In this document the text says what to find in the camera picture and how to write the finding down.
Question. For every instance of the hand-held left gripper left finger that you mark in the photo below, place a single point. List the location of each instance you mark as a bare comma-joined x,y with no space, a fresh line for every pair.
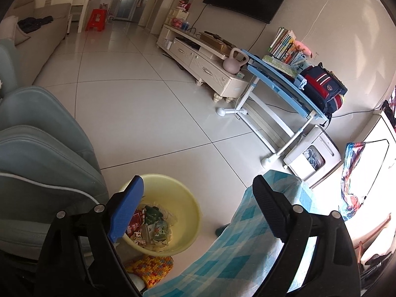
126,210

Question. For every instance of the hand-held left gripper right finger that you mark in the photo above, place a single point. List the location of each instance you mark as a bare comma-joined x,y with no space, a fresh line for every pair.
269,210

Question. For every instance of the red white snack wrapper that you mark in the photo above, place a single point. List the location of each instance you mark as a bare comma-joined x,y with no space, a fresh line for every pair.
136,222

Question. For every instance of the green fuzzy cloth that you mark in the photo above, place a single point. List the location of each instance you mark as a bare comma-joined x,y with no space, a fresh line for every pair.
153,213

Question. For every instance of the white printed carton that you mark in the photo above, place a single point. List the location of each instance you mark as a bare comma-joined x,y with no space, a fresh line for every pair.
148,233

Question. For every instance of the yellow plastic bin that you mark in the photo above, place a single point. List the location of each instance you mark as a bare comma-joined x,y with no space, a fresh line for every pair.
182,198

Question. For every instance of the blue white checkered tablecloth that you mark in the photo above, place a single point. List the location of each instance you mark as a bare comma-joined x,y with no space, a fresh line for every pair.
232,253

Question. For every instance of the colourful crocheted mat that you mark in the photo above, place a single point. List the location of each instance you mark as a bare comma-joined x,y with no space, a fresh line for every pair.
148,267

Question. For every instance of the white floor appliance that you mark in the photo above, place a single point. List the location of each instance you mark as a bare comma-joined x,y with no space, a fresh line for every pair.
321,144

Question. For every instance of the colourful printed bag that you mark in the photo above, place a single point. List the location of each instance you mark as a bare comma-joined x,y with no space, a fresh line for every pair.
349,167

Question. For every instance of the teal sofa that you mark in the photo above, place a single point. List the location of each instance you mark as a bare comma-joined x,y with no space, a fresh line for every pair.
37,161

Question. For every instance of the wooden chair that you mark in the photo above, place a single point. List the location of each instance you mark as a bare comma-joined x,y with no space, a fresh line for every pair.
371,232

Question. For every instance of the black jacket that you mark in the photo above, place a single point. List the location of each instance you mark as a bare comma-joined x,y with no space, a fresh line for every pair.
377,258

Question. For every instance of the light blue study desk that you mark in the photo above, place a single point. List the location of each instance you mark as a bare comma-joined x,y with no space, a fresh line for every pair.
278,80

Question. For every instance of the light blue small box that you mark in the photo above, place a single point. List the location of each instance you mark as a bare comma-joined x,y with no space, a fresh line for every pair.
301,82

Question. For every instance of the navy red backpack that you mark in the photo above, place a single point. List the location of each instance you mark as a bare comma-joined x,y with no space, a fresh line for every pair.
321,83

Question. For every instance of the green flat book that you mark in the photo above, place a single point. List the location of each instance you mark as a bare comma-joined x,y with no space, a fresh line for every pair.
278,63

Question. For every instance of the pink kettlebell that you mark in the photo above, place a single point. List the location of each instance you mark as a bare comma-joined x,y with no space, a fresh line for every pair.
233,65

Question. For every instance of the cream tv cabinet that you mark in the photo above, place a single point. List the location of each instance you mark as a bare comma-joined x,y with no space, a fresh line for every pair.
201,65

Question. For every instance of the row of books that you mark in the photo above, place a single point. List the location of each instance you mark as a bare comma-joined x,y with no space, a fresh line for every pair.
284,46

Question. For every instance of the pink plush toy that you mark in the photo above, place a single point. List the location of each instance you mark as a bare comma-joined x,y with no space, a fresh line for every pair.
301,46

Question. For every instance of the brown flat box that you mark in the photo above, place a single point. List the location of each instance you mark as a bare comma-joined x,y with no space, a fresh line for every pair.
216,45

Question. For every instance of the beige sofa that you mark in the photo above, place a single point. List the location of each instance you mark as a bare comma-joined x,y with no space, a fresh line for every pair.
40,46

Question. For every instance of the red plastic stool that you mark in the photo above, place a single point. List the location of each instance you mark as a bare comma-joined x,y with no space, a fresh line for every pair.
96,18

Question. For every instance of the black cloth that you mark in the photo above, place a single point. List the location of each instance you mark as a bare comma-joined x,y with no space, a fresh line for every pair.
34,23

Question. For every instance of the white table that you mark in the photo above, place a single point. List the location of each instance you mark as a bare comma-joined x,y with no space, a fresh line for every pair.
82,4

